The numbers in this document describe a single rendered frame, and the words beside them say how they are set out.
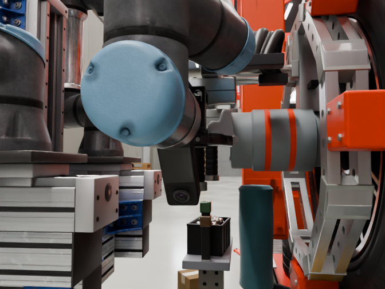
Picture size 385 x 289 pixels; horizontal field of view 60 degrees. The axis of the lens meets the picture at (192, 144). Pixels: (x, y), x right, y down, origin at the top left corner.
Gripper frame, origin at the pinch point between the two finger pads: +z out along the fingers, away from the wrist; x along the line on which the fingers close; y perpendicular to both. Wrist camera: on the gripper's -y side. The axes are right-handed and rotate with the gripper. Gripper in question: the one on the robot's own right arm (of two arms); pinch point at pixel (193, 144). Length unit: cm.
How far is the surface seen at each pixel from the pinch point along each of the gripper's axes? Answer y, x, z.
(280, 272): -56, -27, 112
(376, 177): -5.7, -31.0, 3.0
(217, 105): 7.0, -4.2, 1.0
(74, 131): 68, 361, 643
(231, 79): 11.3, -6.7, -0.1
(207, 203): -17, 4, 61
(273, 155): -1.5, -15.0, 13.4
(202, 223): -25, 6, 61
